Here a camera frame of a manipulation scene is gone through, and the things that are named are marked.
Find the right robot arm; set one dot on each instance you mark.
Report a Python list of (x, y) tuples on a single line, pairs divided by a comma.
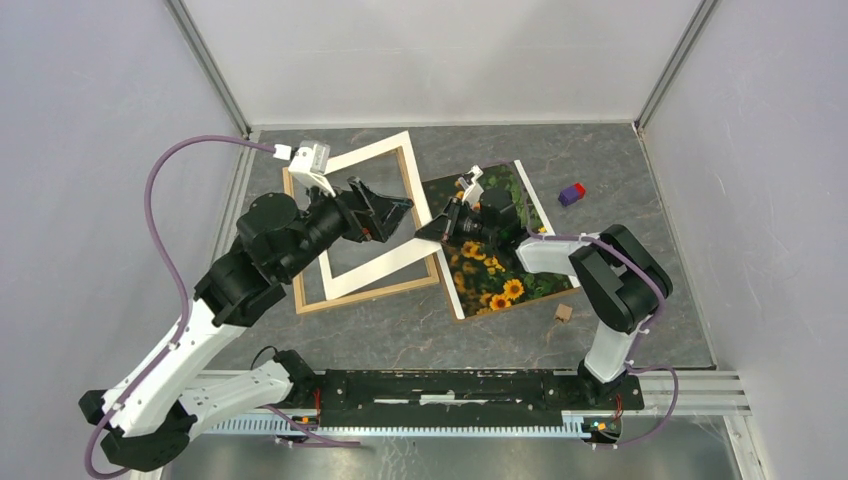
[(625, 285)]

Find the brown backing board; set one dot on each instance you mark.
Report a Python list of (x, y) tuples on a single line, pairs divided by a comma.
[(476, 316)]

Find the wooden picture frame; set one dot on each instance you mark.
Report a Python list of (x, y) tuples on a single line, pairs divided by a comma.
[(302, 306)]

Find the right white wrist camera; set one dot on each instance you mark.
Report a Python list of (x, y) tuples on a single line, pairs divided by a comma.
[(469, 187)]

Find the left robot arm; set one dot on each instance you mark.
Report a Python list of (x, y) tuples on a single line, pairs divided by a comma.
[(149, 418)]

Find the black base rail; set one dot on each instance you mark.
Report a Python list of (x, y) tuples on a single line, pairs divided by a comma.
[(458, 398)]

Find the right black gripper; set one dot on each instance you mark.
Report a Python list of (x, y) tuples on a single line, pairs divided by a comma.
[(444, 227)]

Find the white mat board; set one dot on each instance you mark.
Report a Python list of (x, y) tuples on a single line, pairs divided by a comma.
[(350, 284)]

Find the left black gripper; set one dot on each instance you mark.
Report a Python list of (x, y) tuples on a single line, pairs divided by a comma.
[(362, 224)]

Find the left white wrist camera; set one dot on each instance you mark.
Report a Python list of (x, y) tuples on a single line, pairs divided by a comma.
[(307, 164)]

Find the small brown cube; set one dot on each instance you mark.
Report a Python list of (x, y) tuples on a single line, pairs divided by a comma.
[(563, 313)]

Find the sunflower photo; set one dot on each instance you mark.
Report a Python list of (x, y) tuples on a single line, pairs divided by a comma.
[(490, 272)]

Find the purple and red block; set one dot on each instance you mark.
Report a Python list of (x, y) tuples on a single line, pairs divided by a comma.
[(571, 194)]

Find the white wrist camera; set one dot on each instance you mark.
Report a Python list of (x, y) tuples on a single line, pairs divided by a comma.
[(307, 164), (469, 187)]

